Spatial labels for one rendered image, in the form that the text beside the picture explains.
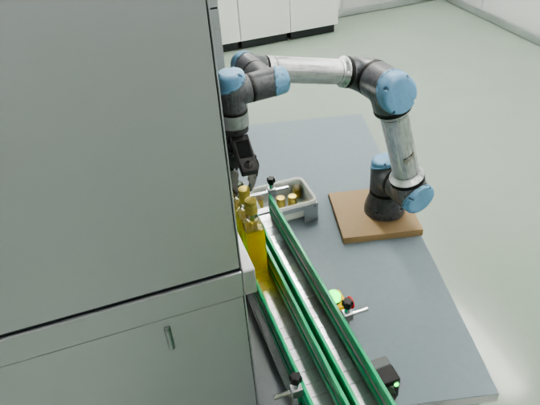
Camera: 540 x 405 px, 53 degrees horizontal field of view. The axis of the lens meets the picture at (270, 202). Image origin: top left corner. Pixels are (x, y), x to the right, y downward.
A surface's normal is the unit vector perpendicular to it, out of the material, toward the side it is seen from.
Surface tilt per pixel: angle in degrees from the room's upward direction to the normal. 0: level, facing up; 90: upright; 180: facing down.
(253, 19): 90
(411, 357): 0
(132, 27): 90
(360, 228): 2
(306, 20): 90
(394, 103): 81
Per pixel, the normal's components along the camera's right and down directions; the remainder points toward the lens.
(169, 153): 0.32, 0.56
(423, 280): -0.06, -0.79
